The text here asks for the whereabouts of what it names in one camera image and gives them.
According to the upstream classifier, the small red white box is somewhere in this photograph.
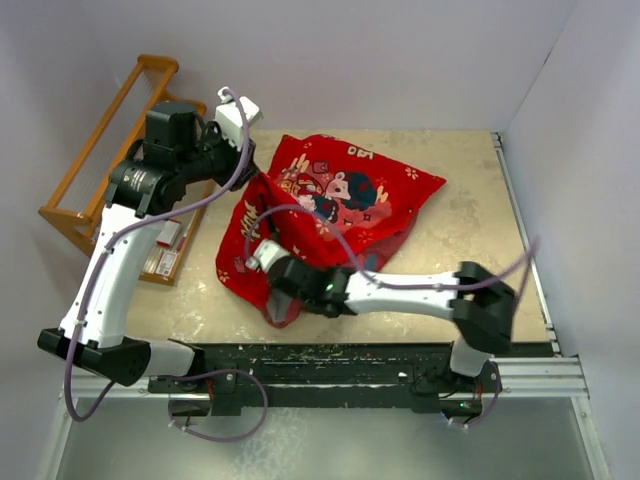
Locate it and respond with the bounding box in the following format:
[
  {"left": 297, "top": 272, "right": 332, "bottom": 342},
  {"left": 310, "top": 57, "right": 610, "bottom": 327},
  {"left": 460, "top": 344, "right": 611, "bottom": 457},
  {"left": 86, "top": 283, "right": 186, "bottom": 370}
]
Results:
[{"left": 156, "top": 219, "right": 182, "bottom": 248}]

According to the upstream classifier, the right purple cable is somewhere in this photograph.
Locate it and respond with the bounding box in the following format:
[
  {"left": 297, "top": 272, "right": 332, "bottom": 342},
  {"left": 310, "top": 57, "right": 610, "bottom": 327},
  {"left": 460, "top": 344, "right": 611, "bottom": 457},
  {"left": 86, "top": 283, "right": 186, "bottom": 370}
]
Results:
[{"left": 243, "top": 203, "right": 541, "bottom": 429}]

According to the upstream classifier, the red pen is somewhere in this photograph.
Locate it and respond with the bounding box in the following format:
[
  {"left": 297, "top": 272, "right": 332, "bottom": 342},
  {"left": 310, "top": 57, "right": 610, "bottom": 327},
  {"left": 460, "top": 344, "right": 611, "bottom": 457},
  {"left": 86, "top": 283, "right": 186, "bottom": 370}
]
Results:
[{"left": 176, "top": 218, "right": 194, "bottom": 252}]

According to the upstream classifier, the purple cable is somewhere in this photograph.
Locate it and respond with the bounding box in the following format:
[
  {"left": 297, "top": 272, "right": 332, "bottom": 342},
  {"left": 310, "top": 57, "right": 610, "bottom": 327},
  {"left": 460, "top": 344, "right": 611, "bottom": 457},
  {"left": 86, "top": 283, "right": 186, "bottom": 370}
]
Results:
[
  {"left": 243, "top": 203, "right": 541, "bottom": 429},
  {"left": 64, "top": 87, "right": 269, "bottom": 444}
]

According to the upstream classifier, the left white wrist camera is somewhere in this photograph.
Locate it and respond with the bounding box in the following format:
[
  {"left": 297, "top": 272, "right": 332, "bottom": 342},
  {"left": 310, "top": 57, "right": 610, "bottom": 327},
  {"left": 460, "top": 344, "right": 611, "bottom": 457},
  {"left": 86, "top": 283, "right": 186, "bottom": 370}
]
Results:
[{"left": 214, "top": 87, "right": 262, "bottom": 151}]

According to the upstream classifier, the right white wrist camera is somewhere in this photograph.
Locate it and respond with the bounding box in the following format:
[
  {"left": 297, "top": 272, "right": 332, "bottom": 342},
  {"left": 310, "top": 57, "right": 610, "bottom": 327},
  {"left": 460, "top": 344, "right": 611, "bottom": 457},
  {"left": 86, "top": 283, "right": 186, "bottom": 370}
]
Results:
[{"left": 245, "top": 240, "right": 290, "bottom": 273}]

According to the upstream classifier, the flat red white packet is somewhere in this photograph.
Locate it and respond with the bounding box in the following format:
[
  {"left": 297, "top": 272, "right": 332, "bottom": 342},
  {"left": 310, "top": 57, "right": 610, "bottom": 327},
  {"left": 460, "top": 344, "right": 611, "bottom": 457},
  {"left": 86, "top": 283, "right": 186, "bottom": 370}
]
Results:
[{"left": 155, "top": 250, "right": 178, "bottom": 277}]

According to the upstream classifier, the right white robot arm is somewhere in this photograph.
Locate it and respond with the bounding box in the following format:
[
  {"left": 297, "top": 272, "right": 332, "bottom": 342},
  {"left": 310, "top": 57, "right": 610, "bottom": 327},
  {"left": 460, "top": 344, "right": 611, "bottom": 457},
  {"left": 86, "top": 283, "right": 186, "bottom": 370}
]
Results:
[{"left": 266, "top": 255, "right": 517, "bottom": 391}]

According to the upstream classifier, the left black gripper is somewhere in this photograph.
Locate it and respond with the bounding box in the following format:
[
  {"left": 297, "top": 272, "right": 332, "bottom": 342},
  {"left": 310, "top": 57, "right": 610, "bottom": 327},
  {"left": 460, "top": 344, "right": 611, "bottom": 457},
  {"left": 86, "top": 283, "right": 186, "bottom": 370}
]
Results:
[{"left": 176, "top": 119, "right": 259, "bottom": 191}]

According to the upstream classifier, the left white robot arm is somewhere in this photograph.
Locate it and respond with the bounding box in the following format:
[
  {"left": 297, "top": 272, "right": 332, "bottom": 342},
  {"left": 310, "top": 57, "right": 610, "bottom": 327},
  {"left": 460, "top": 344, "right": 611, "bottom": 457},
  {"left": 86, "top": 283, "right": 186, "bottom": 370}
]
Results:
[{"left": 37, "top": 95, "right": 261, "bottom": 392}]

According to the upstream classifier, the red printed pillowcase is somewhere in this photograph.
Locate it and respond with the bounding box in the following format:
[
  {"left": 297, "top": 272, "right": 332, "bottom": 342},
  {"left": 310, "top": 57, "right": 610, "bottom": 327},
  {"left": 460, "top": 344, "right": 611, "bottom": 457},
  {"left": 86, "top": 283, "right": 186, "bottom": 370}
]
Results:
[{"left": 216, "top": 134, "right": 446, "bottom": 328}]

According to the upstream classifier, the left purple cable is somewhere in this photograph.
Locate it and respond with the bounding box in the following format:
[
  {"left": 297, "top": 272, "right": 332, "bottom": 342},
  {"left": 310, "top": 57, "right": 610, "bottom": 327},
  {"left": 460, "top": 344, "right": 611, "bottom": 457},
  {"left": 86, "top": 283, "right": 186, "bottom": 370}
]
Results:
[{"left": 64, "top": 87, "right": 269, "bottom": 444}]

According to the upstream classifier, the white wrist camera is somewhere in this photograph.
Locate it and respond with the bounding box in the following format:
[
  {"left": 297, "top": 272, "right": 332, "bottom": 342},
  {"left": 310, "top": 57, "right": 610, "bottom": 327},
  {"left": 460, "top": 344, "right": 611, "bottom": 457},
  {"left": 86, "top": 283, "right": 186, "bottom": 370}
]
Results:
[
  {"left": 245, "top": 240, "right": 290, "bottom": 273},
  {"left": 214, "top": 87, "right": 262, "bottom": 151}
]

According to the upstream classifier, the orange wooden rack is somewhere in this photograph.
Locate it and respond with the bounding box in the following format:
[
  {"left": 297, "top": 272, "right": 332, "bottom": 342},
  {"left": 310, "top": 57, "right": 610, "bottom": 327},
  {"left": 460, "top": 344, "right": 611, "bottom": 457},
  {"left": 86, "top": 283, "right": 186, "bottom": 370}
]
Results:
[{"left": 39, "top": 54, "right": 207, "bottom": 286}]

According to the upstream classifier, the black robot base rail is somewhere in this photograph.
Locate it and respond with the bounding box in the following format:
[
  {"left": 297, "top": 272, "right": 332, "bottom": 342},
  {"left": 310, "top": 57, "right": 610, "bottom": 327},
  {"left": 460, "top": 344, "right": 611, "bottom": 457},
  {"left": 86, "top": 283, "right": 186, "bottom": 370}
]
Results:
[{"left": 85, "top": 342, "right": 556, "bottom": 416}]

